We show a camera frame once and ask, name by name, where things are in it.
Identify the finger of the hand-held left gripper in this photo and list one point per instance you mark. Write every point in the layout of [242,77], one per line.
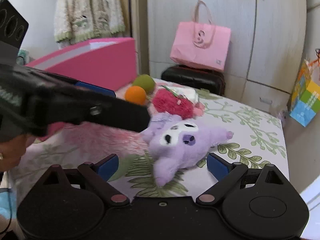
[120,115]
[100,90]

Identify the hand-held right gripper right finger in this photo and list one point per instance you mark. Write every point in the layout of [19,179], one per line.
[217,166]

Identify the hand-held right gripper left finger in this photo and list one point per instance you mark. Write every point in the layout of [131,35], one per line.
[108,166]

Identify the pink cardboard box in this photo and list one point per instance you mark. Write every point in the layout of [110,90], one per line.
[100,62]

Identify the purple plush toy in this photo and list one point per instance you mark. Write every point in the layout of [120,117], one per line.
[175,150]

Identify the person's left hand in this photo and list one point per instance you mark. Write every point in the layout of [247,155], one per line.
[11,152]

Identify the orange plush ball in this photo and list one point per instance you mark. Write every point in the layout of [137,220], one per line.
[135,95]

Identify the green plush ball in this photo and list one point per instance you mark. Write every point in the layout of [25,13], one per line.
[143,82]

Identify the floral tablecloth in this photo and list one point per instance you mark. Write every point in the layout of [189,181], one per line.
[250,130]

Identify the pink red fuzzy plush toy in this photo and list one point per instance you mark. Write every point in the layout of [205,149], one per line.
[172,102]

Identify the white plastic bag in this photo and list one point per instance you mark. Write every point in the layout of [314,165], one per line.
[190,95]

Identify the black suitcase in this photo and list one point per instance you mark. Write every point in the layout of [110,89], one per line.
[192,78]

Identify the white green fleece pajama jacket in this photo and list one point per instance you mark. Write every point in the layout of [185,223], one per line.
[87,10]

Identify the small pale figurine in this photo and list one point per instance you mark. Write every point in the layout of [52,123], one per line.
[282,115]

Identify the pink tote bag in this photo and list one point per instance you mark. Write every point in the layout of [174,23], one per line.
[200,50]

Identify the blue cloth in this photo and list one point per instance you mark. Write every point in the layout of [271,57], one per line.
[6,202]

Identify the colourful gift bag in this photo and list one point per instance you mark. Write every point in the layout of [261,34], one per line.
[305,100]

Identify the grey wardrobe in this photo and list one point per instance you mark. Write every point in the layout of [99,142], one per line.
[250,17]

